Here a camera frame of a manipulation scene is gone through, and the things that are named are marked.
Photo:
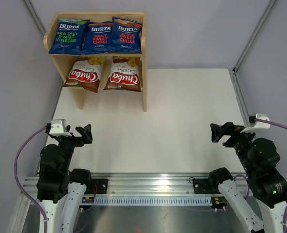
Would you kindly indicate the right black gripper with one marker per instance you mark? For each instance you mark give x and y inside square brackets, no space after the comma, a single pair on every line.
[228,128]

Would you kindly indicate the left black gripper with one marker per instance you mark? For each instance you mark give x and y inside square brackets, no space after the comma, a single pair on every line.
[85,133]

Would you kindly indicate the Chuba cassava chips bag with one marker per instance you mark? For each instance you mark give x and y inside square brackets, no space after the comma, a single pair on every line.
[124,74]
[86,73]

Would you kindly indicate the Burts spicy chilli bag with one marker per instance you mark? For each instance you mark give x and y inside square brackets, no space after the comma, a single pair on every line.
[125,36]
[97,39]

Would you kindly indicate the Burts sea salt vinegar bag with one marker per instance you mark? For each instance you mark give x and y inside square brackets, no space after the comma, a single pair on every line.
[69,37]

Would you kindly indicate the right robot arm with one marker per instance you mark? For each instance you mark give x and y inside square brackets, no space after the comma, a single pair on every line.
[259,158]

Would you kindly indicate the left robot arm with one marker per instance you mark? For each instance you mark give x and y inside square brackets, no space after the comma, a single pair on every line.
[59,189]

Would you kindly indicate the wooden two-tier shelf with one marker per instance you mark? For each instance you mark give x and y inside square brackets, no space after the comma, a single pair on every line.
[127,98]

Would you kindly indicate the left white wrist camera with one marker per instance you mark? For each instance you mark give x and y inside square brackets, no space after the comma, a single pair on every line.
[57,128]

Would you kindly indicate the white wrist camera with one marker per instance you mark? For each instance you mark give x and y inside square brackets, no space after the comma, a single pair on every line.
[257,122]
[57,128]

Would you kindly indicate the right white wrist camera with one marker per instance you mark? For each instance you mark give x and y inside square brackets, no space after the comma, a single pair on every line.
[257,122]

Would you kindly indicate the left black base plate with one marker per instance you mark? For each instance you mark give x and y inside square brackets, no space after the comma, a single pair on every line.
[98,185]

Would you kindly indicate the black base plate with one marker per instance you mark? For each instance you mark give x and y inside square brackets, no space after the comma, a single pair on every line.
[98,185]
[201,186]

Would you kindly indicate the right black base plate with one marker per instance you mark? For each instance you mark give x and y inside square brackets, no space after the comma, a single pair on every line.
[201,186]

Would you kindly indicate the aluminium mounting rail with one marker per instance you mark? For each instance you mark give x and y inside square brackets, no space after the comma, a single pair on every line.
[162,189]

